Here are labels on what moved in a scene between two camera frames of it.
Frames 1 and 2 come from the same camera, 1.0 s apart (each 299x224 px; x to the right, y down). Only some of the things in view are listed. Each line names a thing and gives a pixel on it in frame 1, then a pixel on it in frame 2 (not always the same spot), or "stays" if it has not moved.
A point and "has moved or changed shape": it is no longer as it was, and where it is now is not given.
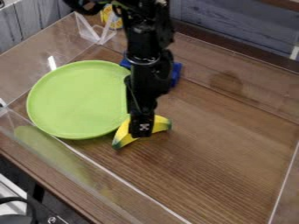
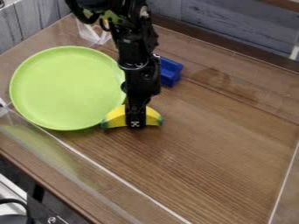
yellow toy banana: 122,137 to 118,118
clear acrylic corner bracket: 98,34 stays
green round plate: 76,99 has moved or changed shape
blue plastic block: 125,61 stays
